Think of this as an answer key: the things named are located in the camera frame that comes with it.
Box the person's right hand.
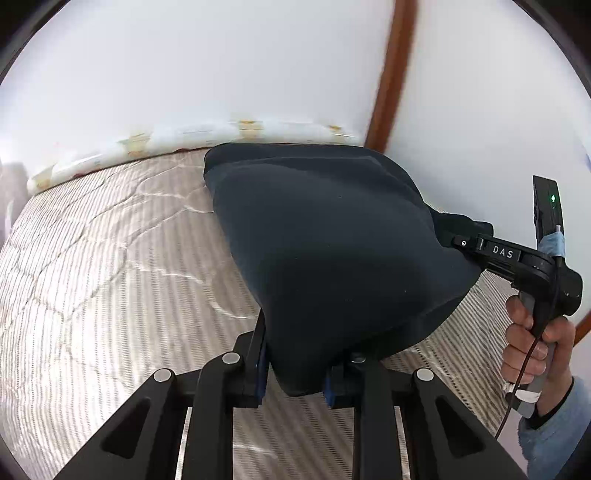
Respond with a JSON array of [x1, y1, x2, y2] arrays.
[[501, 295, 578, 416]]

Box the person's right forearm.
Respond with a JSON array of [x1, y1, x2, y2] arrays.
[[517, 376, 591, 480]]

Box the brown wooden door frame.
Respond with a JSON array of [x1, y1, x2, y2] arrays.
[[365, 0, 419, 151]]

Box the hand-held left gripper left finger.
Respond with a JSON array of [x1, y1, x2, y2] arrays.
[[54, 307, 269, 480]]

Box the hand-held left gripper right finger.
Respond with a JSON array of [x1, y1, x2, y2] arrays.
[[323, 353, 529, 480]]

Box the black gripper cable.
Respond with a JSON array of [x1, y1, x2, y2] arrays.
[[494, 265, 563, 440]]

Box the striped quilted mattress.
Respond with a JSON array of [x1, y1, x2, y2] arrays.
[[0, 148, 525, 480]]

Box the black shirt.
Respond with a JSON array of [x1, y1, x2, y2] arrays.
[[203, 142, 495, 398]]

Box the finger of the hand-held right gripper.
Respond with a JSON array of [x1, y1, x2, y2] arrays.
[[444, 233, 523, 278]]

